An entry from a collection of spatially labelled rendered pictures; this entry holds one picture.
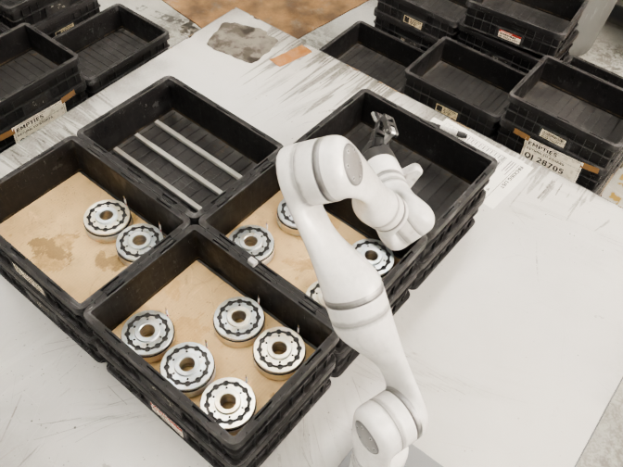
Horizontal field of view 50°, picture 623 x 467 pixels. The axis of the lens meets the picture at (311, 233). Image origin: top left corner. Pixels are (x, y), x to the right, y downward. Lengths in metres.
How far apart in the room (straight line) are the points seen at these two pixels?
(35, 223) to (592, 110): 1.89
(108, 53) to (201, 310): 1.61
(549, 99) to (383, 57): 0.77
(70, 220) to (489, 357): 0.99
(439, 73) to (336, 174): 1.90
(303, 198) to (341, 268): 0.12
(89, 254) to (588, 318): 1.15
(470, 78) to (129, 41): 1.37
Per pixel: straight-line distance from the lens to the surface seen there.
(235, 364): 1.34
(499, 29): 2.79
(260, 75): 2.13
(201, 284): 1.44
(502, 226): 1.80
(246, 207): 1.52
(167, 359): 1.33
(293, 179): 0.91
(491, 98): 2.70
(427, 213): 1.18
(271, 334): 1.34
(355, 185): 0.91
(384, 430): 1.05
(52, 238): 1.59
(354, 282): 0.95
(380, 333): 0.99
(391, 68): 2.93
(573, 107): 2.59
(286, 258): 1.48
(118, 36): 2.91
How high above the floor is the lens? 2.02
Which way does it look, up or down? 51 degrees down
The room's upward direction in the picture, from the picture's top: 4 degrees clockwise
